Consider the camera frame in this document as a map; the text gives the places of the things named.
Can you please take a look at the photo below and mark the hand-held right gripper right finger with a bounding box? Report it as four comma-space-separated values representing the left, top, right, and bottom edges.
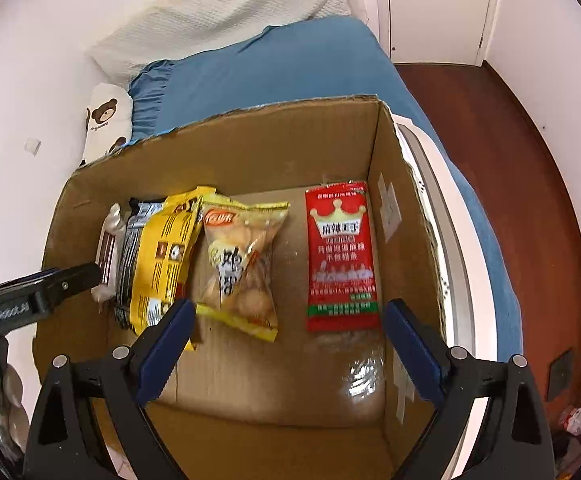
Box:
383, 299, 557, 480

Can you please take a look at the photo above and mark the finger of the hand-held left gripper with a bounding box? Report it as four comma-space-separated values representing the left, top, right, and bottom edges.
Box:
42, 262, 102, 312

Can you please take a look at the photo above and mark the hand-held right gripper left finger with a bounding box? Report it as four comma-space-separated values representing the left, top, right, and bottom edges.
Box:
23, 299, 197, 480

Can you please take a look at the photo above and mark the white and brown snack packet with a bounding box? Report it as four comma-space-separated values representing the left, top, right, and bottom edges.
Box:
92, 203, 124, 313

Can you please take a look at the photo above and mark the red snack packet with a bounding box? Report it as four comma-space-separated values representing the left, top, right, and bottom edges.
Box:
305, 181, 382, 333

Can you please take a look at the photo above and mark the cardboard box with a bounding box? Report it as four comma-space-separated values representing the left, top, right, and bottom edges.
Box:
31, 94, 464, 480

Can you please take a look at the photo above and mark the black and silver snack packet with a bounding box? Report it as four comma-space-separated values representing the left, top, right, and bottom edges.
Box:
113, 198, 166, 331

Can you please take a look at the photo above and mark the yellow and black snack packet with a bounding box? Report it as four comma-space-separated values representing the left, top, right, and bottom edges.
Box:
129, 186, 217, 353

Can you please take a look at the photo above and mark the yellow biscuit packet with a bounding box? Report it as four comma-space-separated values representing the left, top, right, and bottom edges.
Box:
194, 199, 291, 343

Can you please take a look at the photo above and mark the white floral mat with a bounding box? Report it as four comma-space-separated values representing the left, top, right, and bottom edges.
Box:
393, 114, 474, 361

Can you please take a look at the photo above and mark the black square plate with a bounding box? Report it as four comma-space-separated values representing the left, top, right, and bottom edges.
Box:
545, 347, 576, 402

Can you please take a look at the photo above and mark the crumpled plastic wrapper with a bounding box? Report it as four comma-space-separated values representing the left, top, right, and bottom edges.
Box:
558, 407, 581, 436

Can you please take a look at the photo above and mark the bear print pillow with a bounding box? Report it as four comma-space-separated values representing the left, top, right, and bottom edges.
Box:
80, 82, 134, 168

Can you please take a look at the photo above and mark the white quilted headboard cover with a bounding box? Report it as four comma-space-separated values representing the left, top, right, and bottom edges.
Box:
88, 0, 356, 86

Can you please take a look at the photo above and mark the blue bed sheet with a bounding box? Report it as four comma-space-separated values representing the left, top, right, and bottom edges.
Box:
128, 15, 524, 361

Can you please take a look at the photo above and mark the white door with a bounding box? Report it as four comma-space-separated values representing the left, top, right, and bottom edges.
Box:
385, 0, 496, 66

